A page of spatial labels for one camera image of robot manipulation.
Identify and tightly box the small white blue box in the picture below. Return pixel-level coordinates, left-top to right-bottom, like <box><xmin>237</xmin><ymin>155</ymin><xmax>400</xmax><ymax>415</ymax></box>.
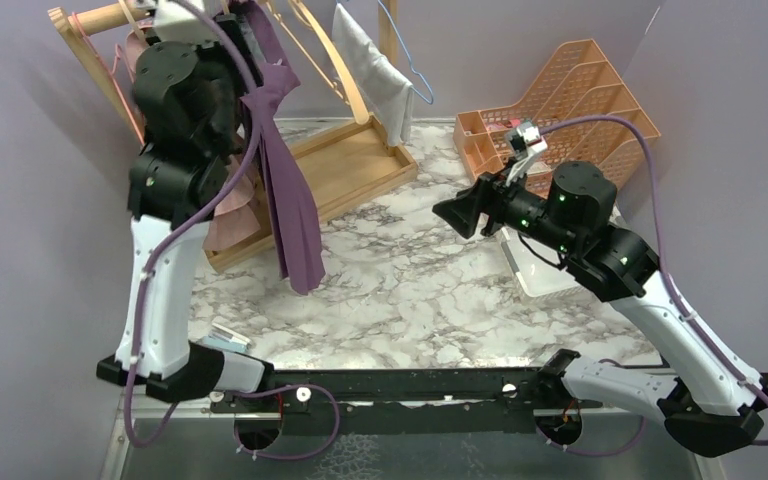
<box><xmin>198</xmin><ymin>323</ymin><xmax>252</xmax><ymax>354</ymax></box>

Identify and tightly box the wooden clothes rack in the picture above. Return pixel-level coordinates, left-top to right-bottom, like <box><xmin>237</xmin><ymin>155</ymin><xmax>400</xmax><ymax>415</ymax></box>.
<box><xmin>49</xmin><ymin>1</ymin><xmax>417</xmax><ymax>271</ymax></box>

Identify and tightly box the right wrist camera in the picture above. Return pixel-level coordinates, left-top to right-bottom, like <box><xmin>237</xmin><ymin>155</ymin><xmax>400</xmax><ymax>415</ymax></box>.
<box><xmin>505</xmin><ymin>121</ymin><xmax>548</xmax><ymax>186</ymax></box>

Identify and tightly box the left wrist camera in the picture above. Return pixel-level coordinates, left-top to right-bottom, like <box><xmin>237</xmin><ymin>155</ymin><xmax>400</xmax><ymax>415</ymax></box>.
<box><xmin>134</xmin><ymin>0</ymin><xmax>222</xmax><ymax>45</ymax></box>

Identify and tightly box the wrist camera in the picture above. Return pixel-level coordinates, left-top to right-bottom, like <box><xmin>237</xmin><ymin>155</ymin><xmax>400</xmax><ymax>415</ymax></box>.
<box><xmin>134</xmin><ymin>0</ymin><xmax>222</xmax><ymax>45</ymax></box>
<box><xmin>505</xmin><ymin>121</ymin><xmax>548</xmax><ymax>186</ymax></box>

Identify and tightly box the white skirt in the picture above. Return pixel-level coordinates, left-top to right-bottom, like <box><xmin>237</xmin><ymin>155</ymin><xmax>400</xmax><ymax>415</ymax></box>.
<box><xmin>331</xmin><ymin>3</ymin><xmax>415</xmax><ymax>146</ymax></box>

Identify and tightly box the purple garment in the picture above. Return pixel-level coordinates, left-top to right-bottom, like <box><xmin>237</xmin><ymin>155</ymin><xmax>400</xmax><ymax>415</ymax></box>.
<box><xmin>236</xmin><ymin>1</ymin><xmax>325</xmax><ymax>295</ymax></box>

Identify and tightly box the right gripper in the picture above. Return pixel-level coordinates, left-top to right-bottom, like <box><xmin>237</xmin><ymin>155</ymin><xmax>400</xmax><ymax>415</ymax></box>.
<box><xmin>434</xmin><ymin>156</ymin><xmax>579</xmax><ymax>257</ymax></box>

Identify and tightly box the white perforated basket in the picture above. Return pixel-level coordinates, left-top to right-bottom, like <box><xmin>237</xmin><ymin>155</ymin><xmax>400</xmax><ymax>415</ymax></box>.
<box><xmin>496</xmin><ymin>227</ymin><xmax>588</xmax><ymax>302</ymax></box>

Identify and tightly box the pink skirt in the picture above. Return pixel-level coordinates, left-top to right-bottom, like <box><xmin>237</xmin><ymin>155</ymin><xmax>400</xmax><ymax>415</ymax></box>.
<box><xmin>123</xmin><ymin>31</ymin><xmax>261</xmax><ymax>251</ymax></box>

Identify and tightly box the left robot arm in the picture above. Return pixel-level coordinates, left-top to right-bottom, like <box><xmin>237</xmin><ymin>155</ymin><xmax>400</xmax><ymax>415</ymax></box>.
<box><xmin>96</xmin><ymin>34</ymin><xmax>275</xmax><ymax>411</ymax></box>

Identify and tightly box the pink wire hanger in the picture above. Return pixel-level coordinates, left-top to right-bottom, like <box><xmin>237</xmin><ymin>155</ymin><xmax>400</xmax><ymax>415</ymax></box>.
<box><xmin>71</xmin><ymin>12</ymin><xmax>145</xmax><ymax>145</ymax></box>

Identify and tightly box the orange plastic desk organizer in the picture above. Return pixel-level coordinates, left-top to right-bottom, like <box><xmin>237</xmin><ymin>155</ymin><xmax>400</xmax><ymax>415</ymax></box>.
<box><xmin>453</xmin><ymin>39</ymin><xmax>661</xmax><ymax>196</ymax></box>

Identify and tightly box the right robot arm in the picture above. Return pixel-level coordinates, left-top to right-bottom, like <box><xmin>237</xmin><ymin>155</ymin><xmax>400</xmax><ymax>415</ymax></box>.
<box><xmin>433</xmin><ymin>161</ymin><xmax>768</xmax><ymax>458</ymax></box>

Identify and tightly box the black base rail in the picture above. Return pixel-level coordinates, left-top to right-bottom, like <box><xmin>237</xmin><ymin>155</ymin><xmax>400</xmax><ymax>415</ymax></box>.
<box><xmin>210</xmin><ymin>366</ymin><xmax>572</xmax><ymax>436</ymax></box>

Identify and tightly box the blue wire hanger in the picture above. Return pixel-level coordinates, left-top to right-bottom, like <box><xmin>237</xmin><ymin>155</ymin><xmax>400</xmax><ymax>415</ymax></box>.
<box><xmin>336</xmin><ymin>1</ymin><xmax>435</xmax><ymax>105</ymax></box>

